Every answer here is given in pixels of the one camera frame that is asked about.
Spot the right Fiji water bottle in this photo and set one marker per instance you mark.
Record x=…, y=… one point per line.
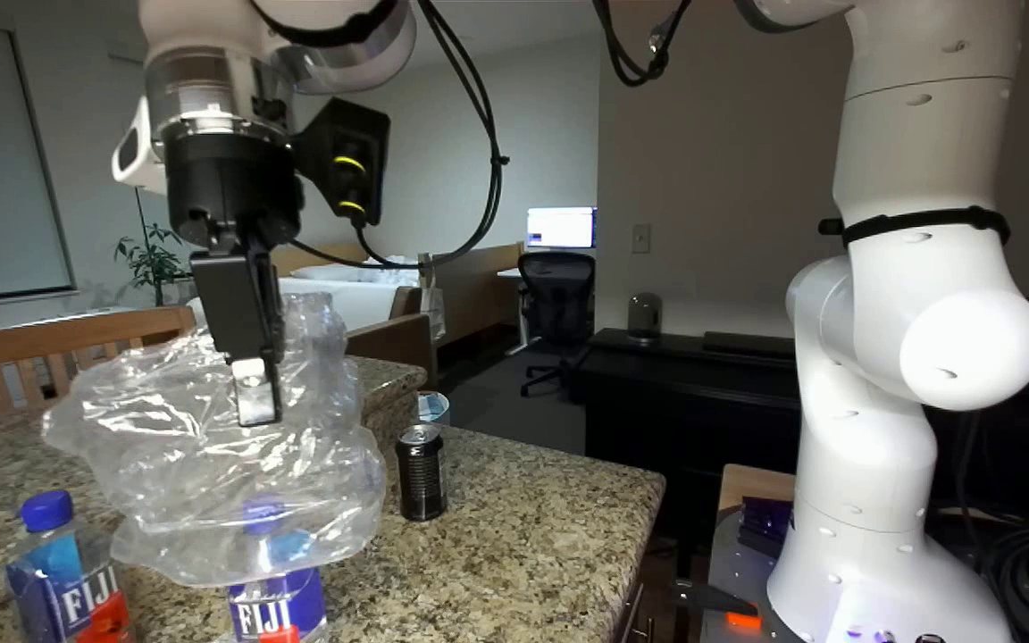
x=286, y=597

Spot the black low cabinet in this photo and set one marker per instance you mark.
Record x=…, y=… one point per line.
x=691, y=406

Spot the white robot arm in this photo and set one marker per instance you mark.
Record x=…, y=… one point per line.
x=915, y=308

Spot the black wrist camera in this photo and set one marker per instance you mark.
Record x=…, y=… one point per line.
x=345, y=153

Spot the bed with white sheets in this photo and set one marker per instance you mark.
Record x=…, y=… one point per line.
x=359, y=294

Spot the fiji water bottle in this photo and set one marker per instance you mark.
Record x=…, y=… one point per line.
x=286, y=597
x=61, y=578

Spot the clear plastic bag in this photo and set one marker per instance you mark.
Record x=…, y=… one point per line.
x=204, y=496

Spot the computer monitor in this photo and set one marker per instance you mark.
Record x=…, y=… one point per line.
x=564, y=227

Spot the black office chair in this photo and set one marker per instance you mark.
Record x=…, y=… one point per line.
x=559, y=308

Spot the left Fiji water bottle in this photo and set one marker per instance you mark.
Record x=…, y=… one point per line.
x=61, y=578

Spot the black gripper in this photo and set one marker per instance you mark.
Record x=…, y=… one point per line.
x=233, y=195

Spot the green potted plant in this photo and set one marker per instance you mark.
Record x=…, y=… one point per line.
x=152, y=257

